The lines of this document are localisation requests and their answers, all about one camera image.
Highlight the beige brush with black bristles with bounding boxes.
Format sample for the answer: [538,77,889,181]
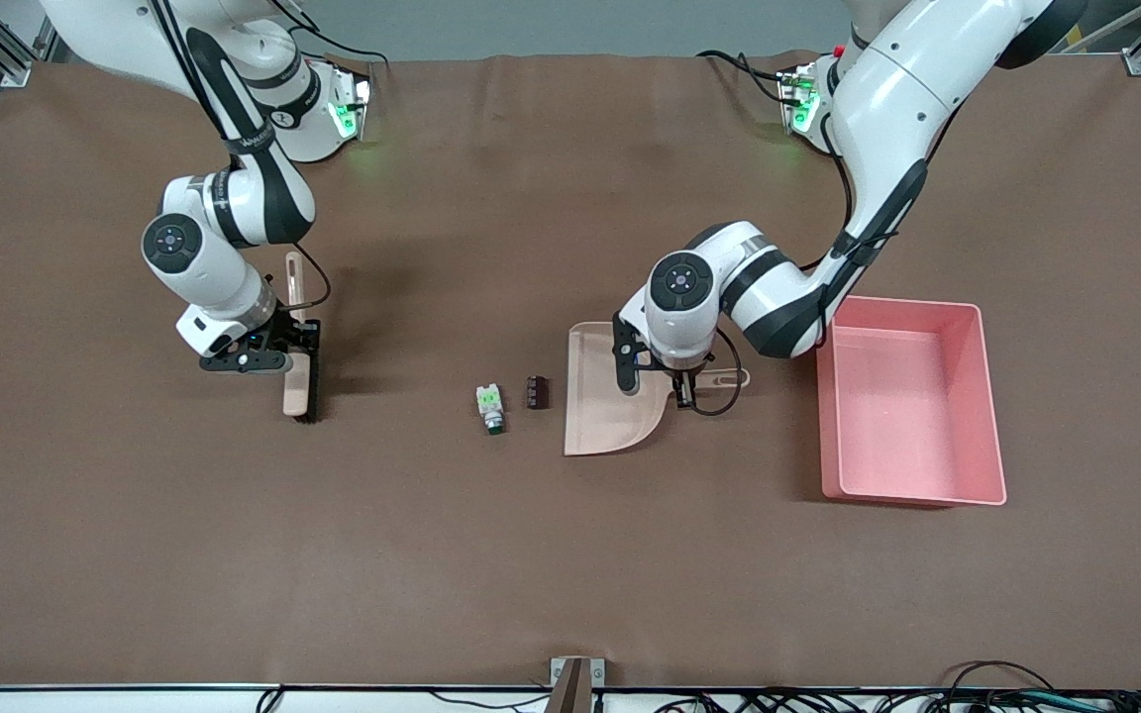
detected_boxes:
[282,252,323,426]

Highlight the beige plastic dustpan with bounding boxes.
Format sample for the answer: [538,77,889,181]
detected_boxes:
[563,322,751,458]

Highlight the white green push-button switch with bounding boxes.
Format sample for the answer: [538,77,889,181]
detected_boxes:
[475,383,508,438]

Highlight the pink plastic bin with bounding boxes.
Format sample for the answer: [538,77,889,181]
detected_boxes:
[816,295,1008,509]

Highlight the brown table cover mat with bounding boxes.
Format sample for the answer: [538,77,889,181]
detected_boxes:
[0,51,1141,689]

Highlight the black right arm base cable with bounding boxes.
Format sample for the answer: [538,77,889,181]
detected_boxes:
[273,0,391,72]

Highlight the black arm base cable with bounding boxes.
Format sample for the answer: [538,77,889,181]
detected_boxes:
[273,0,391,72]
[697,50,791,105]

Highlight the metal bracket with brown post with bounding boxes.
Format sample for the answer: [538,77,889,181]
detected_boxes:
[549,657,607,713]

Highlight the black left arm base cable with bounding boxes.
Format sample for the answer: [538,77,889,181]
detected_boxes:
[697,50,791,105]

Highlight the black cable tangle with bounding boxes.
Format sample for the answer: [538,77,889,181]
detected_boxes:
[650,688,1141,713]

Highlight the long thin black cable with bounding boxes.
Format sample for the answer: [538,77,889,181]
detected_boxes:
[427,693,552,710]

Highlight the black looped cable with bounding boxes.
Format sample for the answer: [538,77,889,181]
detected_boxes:
[942,661,1062,694]

